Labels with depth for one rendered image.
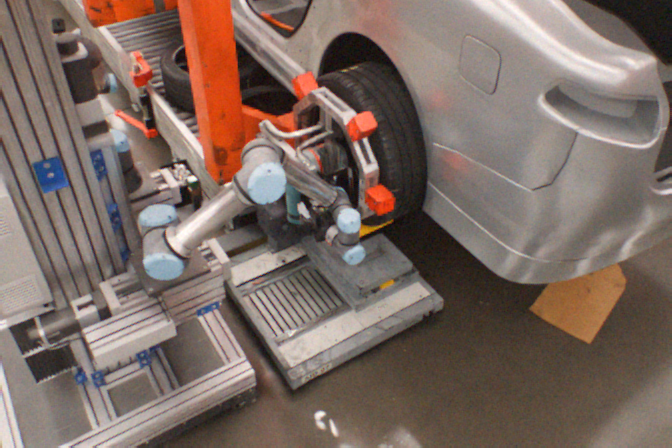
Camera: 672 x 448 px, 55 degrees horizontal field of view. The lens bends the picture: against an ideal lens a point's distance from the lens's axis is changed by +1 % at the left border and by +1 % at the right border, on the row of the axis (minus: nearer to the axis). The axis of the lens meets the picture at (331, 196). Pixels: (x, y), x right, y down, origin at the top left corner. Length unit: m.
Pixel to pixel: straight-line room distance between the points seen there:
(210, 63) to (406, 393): 1.61
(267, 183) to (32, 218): 0.76
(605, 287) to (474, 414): 1.03
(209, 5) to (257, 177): 0.95
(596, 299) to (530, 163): 1.53
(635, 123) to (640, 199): 0.23
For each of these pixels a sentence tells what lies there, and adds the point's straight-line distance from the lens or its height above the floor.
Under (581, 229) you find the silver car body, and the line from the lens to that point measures 2.11.
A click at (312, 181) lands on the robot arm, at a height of 1.09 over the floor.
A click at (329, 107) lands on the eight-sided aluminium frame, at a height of 1.12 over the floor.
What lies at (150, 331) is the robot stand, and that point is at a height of 0.73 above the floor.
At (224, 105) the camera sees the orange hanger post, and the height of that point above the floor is 0.94.
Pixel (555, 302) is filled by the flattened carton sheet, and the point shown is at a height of 0.01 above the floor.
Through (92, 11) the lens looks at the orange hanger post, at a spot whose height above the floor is 0.64.
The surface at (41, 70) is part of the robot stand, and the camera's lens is 1.95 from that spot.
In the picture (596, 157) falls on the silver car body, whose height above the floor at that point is 1.35.
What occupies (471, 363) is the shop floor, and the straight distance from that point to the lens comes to 3.03.
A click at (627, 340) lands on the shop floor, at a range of 3.33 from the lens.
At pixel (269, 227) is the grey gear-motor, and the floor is 0.33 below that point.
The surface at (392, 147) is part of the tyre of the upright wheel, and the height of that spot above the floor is 1.03.
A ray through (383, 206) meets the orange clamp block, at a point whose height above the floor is 0.86.
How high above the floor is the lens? 2.43
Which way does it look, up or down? 40 degrees down
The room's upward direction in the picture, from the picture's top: straight up
